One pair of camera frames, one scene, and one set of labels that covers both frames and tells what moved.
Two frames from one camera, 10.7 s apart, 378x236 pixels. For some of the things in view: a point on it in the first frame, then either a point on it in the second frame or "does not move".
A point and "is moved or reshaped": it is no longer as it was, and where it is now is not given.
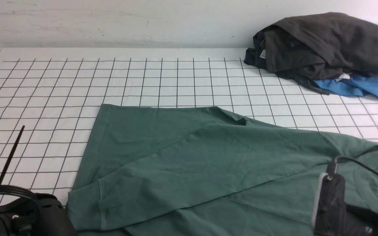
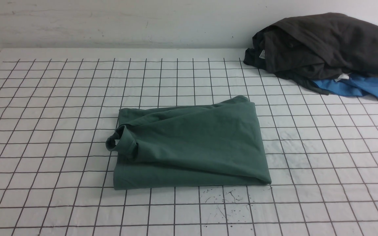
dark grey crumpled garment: (304, 48) does not move
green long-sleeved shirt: (159, 170) is moved or reshaped
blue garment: (358, 85) does not move
